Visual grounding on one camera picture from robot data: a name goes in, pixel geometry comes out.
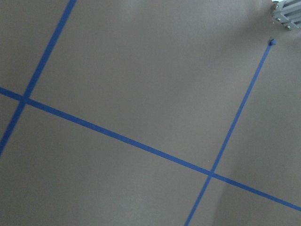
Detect grey aluminium frame post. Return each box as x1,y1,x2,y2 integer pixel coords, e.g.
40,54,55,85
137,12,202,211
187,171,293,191
271,0,301,31

